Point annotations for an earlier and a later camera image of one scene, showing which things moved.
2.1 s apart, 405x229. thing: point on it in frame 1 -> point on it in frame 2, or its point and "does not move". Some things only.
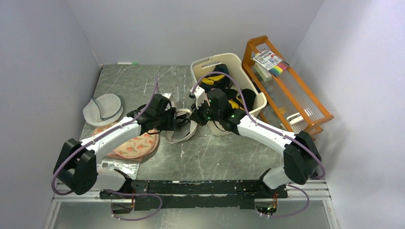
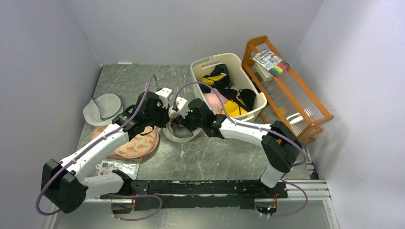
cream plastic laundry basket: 238,78 does not move
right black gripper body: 204,114 -> 189,122
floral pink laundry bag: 145,147 does not move
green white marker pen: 128,63 does not move
